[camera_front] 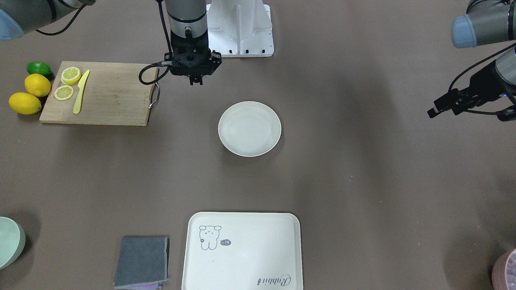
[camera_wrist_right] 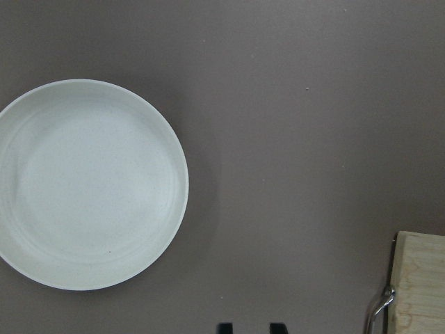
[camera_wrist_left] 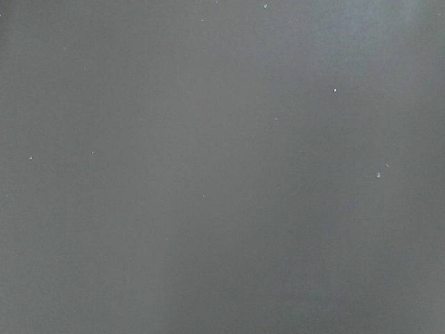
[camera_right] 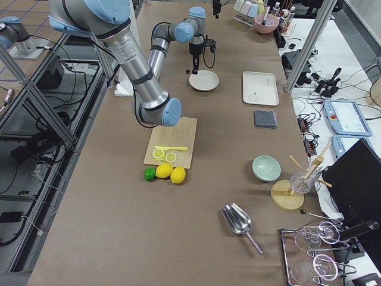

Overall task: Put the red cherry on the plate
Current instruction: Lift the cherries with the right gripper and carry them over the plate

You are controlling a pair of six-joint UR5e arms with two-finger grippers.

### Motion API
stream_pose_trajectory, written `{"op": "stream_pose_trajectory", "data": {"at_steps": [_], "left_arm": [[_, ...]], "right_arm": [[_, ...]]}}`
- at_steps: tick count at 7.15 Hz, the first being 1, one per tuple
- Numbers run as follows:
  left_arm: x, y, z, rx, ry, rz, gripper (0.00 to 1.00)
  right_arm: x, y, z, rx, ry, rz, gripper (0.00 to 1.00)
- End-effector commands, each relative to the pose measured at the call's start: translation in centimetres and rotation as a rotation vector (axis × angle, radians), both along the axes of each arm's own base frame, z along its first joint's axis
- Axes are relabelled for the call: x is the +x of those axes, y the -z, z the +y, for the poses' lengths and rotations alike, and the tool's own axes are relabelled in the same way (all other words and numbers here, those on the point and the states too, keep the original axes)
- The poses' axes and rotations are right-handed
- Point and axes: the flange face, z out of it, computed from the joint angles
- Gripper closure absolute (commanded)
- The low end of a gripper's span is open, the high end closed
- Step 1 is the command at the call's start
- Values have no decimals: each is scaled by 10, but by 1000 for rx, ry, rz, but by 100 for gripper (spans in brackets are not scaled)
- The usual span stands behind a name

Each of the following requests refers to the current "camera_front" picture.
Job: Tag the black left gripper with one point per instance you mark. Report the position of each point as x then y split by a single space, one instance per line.
482 85

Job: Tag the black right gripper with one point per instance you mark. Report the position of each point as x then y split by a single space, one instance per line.
196 79

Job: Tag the cream round plate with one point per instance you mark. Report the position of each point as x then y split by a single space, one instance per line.
249 129

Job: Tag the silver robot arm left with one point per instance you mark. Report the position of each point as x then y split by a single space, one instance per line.
485 22

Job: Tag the cream rabbit tray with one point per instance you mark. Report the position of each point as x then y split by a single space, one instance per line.
243 251

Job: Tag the wooden cutting board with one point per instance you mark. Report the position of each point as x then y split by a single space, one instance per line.
113 95

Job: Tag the yellow plastic knife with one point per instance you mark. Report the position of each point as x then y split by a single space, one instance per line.
79 99

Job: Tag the lemon slice near lime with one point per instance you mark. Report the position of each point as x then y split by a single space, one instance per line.
71 75

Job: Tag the yellow lemon near lime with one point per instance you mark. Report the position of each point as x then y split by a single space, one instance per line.
37 85

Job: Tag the green lime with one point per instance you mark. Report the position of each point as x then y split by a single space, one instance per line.
39 67

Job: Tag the yellow lemon outer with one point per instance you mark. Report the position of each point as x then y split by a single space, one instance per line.
24 103

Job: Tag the pink bowl with ice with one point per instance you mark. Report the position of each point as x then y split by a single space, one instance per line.
503 273

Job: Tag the grey folded cloth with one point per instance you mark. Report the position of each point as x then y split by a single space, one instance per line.
142 263

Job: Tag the mint green bowl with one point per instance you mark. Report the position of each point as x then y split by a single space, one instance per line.
12 241

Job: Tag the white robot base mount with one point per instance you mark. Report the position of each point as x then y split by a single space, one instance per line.
240 28

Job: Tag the lemon slice near handle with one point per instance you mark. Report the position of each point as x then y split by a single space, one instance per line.
64 92

